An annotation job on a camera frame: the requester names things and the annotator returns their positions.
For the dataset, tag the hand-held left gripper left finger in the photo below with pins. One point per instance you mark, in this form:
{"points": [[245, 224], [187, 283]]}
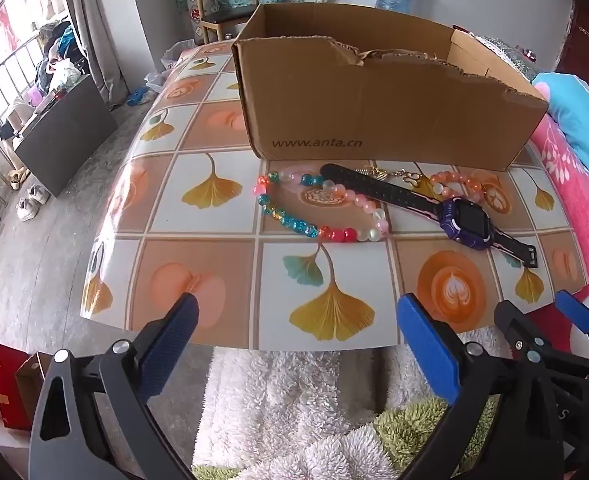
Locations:
{"points": [[169, 345]]}

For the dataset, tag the wooden chair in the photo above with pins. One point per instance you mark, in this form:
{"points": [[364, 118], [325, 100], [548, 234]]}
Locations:
{"points": [[219, 16]]}

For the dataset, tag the brown cardboard box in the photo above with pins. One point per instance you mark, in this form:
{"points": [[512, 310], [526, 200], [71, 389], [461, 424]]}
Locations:
{"points": [[374, 110]]}

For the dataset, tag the grey fuzzy cloth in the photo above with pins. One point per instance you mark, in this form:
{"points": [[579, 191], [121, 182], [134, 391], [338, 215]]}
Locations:
{"points": [[509, 55]]}

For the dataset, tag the red gift bag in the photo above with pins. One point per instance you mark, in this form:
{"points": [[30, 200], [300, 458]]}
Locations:
{"points": [[9, 390]]}

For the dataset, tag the white plastic bag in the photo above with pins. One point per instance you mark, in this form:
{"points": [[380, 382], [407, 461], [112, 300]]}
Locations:
{"points": [[157, 80]]}

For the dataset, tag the pile of clothes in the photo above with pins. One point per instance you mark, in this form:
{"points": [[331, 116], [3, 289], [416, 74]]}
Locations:
{"points": [[59, 60]]}

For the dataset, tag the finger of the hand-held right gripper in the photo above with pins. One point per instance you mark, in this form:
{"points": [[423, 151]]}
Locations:
{"points": [[574, 310], [507, 320]]}

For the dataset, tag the gold butterfly charm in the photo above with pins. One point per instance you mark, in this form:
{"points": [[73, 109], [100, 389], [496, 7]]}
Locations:
{"points": [[412, 177]]}

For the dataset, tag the blue pillow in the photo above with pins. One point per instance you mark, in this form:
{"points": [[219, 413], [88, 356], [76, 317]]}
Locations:
{"points": [[584, 120]]}

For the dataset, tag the grey curtain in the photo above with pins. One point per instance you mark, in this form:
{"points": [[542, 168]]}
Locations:
{"points": [[104, 35]]}

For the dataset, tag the leaf-print tile tablecloth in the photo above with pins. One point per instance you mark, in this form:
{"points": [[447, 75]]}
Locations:
{"points": [[214, 270]]}

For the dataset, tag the dark cabinet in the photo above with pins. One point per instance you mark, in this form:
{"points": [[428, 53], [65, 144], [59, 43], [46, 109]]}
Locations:
{"points": [[69, 135]]}

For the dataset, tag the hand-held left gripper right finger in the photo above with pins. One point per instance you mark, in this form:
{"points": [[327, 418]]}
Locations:
{"points": [[429, 345]]}

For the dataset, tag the tan sandal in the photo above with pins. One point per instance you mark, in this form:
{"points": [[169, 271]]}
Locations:
{"points": [[18, 179]]}

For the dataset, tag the blue slipper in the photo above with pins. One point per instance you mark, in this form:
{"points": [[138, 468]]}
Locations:
{"points": [[137, 96]]}

